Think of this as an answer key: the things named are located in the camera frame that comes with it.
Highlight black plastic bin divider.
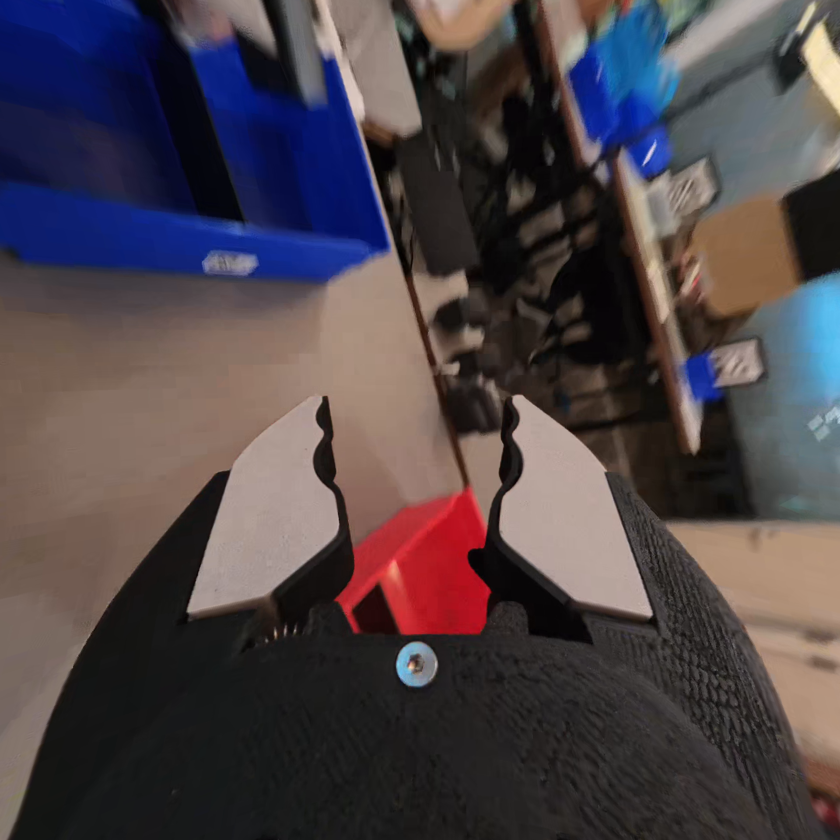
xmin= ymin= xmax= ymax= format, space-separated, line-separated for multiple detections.
xmin=151 ymin=39 xmax=245 ymax=224

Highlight white side table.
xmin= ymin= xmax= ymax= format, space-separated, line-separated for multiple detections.
xmin=338 ymin=0 xmax=492 ymax=506

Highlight blue storage bin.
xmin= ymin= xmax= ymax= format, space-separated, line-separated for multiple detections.
xmin=0 ymin=0 xmax=395 ymax=283

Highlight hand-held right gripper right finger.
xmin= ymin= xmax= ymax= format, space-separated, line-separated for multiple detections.
xmin=468 ymin=394 xmax=656 ymax=643

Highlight red storage bin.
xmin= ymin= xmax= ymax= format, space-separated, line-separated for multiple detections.
xmin=335 ymin=489 xmax=493 ymax=636

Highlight brown-edged work desk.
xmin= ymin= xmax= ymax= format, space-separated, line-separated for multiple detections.
xmin=535 ymin=0 xmax=706 ymax=457

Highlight printed marker tag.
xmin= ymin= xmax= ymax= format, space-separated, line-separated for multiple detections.
xmin=712 ymin=336 xmax=767 ymax=389
xmin=663 ymin=157 xmax=721 ymax=219

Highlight small blue bin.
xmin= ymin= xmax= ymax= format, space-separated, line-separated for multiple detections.
xmin=567 ymin=0 xmax=681 ymax=179
xmin=682 ymin=353 xmax=724 ymax=403

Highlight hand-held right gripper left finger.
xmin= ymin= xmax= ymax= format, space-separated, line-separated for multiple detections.
xmin=185 ymin=394 xmax=357 ymax=632

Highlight black usb charger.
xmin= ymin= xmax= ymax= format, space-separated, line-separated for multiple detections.
xmin=453 ymin=379 xmax=504 ymax=435
xmin=433 ymin=295 xmax=488 ymax=343

